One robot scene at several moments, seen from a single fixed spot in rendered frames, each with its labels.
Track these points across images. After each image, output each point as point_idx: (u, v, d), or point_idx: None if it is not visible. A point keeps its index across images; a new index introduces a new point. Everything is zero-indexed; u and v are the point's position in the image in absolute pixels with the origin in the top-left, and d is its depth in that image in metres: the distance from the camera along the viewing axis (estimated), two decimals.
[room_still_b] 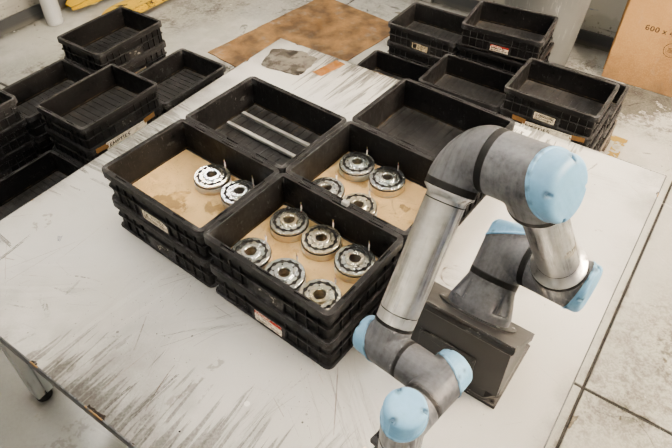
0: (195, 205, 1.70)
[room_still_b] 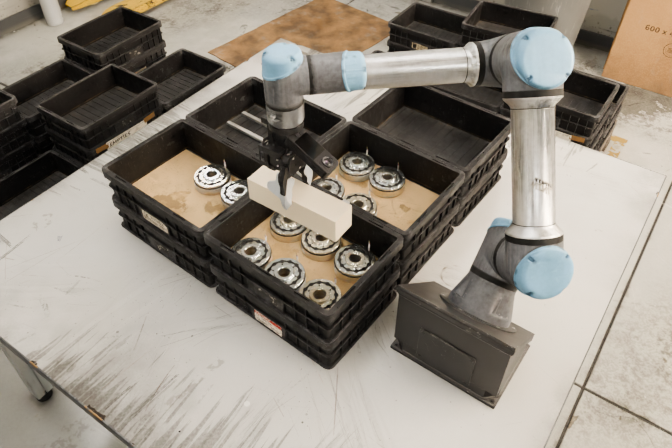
0: (195, 205, 1.70)
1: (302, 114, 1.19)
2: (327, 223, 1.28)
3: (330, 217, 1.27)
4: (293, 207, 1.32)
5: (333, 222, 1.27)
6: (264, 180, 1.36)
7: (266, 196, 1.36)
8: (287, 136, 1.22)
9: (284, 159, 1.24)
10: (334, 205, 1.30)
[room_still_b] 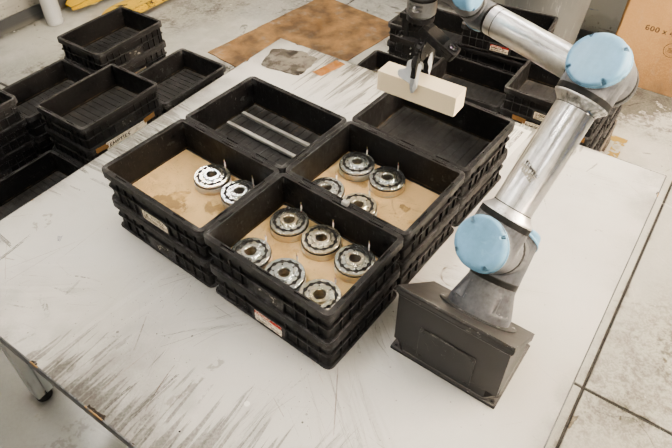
0: (195, 205, 1.70)
1: (436, 7, 1.52)
2: (448, 100, 1.61)
3: (450, 95, 1.61)
4: (418, 90, 1.65)
5: (454, 98, 1.60)
6: (392, 71, 1.69)
7: (393, 84, 1.69)
8: (421, 27, 1.55)
9: (418, 46, 1.57)
10: (452, 87, 1.63)
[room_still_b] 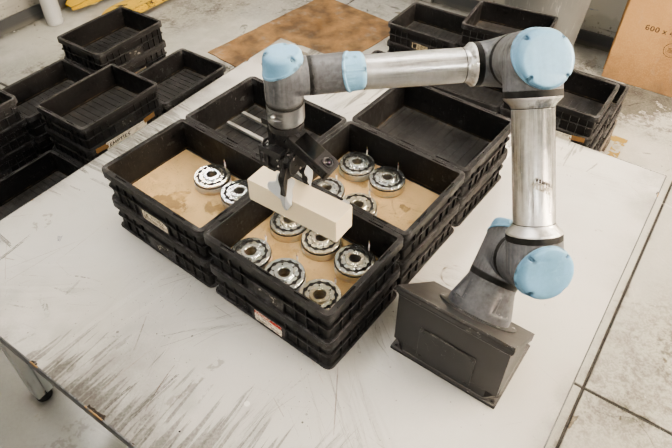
0: (195, 205, 1.70)
1: (302, 114, 1.19)
2: (327, 223, 1.28)
3: (330, 217, 1.27)
4: (294, 207, 1.32)
5: (334, 222, 1.27)
6: (265, 180, 1.36)
7: (266, 197, 1.36)
8: (287, 136, 1.22)
9: (285, 160, 1.23)
10: (334, 205, 1.30)
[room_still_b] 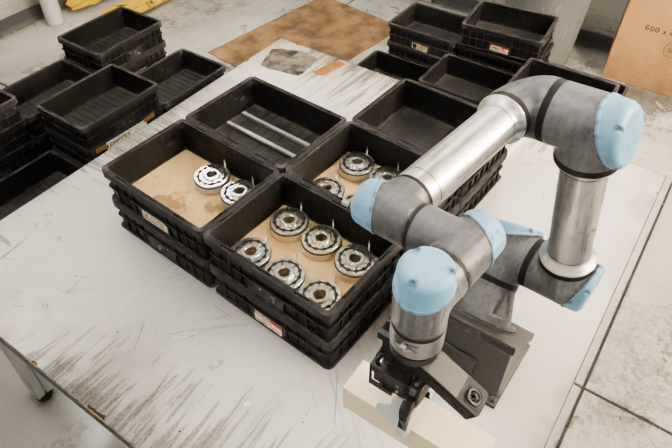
0: (195, 205, 1.70)
1: (444, 338, 0.82)
2: None
3: None
4: (412, 436, 0.95)
5: None
6: (368, 390, 0.99)
7: (370, 412, 0.99)
8: None
9: (411, 391, 0.86)
10: (472, 439, 0.93)
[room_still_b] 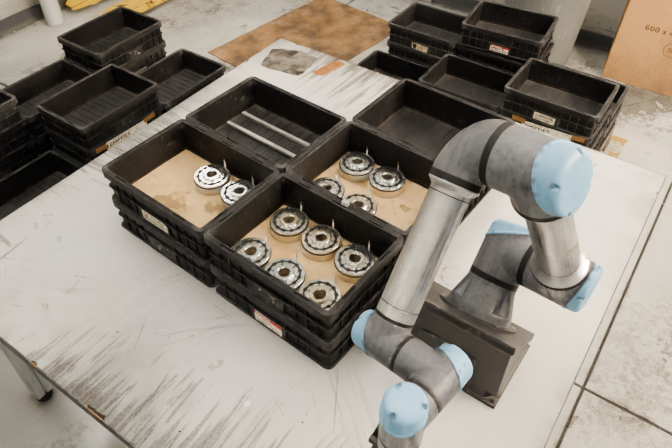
0: (195, 205, 1.70)
1: (420, 447, 1.04)
2: None
3: None
4: None
5: None
6: None
7: None
8: None
9: None
10: None
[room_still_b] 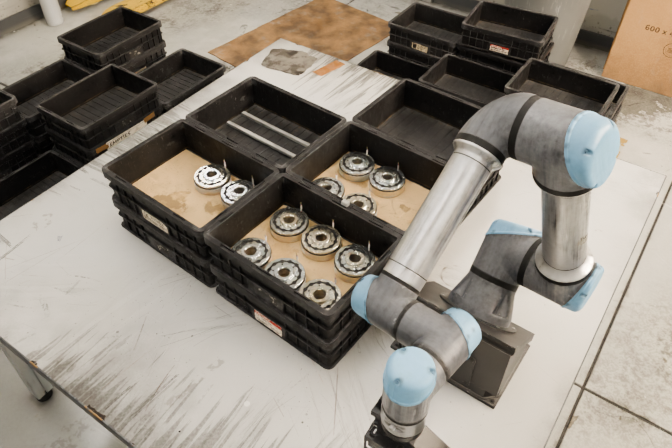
0: (195, 205, 1.70)
1: (426, 419, 0.97)
2: None
3: None
4: None
5: None
6: None
7: None
8: None
9: None
10: None
